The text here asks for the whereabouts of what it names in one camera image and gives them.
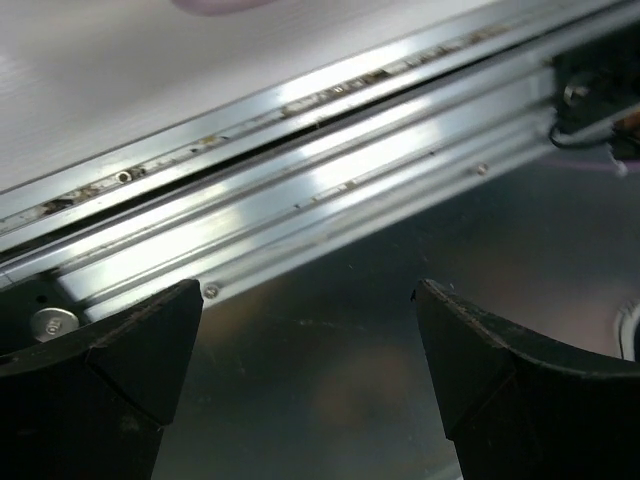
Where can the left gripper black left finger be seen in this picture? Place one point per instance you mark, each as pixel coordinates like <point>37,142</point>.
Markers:
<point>94,403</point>

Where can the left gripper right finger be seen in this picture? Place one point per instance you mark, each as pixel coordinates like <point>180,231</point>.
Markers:
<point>519,405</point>

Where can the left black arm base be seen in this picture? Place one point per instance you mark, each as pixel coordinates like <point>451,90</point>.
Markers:
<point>36,310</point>

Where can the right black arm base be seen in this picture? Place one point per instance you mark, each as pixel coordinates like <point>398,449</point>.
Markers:
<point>596,100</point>

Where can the aluminium mounting rail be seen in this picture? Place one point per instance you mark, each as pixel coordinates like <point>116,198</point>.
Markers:
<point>261,185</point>

